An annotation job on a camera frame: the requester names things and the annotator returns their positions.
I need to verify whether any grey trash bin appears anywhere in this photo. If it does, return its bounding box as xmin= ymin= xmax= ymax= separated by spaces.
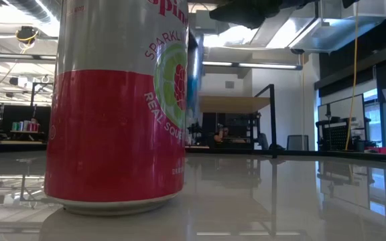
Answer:
xmin=286 ymin=134 xmax=310 ymax=151

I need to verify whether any yellow hanging cable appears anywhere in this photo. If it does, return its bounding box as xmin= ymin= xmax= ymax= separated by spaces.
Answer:
xmin=344 ymin=0 xmax=360 ymax=151

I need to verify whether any blue and silver beverage can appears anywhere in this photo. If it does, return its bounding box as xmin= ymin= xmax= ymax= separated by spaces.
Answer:
xmin=186 ymin=39 xmax=204 ymax=118

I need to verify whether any silver ceiling duct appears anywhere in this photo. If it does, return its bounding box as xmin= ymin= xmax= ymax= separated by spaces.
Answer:
xmin=249 ymin=0 xmax=386 ymax=54

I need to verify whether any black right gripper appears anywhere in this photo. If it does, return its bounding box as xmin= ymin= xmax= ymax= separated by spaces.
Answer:
xmin=208 ymin=0 xmax=316 ymax=30

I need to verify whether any wooden shelf with black frame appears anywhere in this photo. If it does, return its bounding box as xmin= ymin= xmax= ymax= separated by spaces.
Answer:
xmin=198 ymin=83 xmax=277 ymax=159

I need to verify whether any black ceiling cable reel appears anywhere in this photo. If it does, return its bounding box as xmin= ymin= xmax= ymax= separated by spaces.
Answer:
xmin=15 ymin=25 xmax=40 ymax=44

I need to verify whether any ceiling strip light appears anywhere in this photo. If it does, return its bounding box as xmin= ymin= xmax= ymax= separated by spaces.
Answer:
xmin=202 ymin=60 xmax=303 ymax=70

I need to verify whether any black aluminium table frame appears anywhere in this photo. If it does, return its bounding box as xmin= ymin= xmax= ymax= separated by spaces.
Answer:
xmin=0 ymin=140 xmax=386 ymax=165

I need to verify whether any person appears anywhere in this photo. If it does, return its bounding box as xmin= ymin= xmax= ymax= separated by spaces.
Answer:
xmin=212 ymin=125 xmax=247 ymax=145

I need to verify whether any silver and red Spindrift can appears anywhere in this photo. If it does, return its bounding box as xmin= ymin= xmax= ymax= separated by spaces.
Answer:
xmin=44 ymin=0 xmax=190 ymax=216

